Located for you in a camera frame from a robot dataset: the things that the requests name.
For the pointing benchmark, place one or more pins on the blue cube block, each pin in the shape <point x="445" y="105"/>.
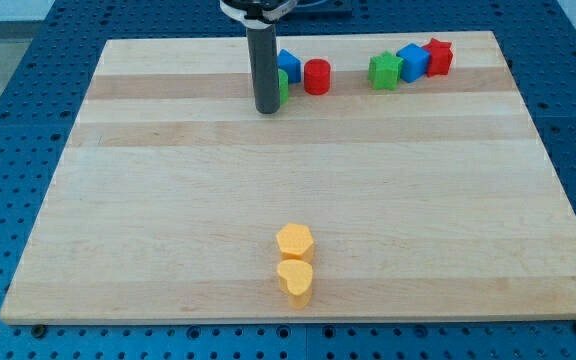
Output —
<point x="415" y="62"/>

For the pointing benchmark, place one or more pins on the yellow hexagon block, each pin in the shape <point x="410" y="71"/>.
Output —
<point x="295" y="242"/>

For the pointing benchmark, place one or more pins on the yellow heart block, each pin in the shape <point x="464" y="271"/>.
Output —
<point x="296" y="281"/>

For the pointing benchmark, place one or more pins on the green cylinder block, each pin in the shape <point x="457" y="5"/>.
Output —
<point x="284" y="92"/>

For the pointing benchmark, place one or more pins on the red cylinder block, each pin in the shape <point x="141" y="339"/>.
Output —
<point x="317" y="76"/>

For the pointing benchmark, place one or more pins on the blue triangular block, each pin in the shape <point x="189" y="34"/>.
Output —
<point x="291" y="64"/>

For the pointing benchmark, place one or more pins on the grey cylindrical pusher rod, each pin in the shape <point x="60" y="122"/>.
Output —
<point x="264" y="69"/>

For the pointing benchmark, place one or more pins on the green star block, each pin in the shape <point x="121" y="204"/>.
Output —
<point x="384" y="71"/>

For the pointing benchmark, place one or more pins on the wooden board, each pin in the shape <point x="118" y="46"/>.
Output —
<point x="433" y="202"/>

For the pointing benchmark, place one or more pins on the red star block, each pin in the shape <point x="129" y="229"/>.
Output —
<point x="441" y="57"/>

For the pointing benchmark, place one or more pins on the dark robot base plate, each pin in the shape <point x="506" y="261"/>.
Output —
<point x="321" y="7"/>

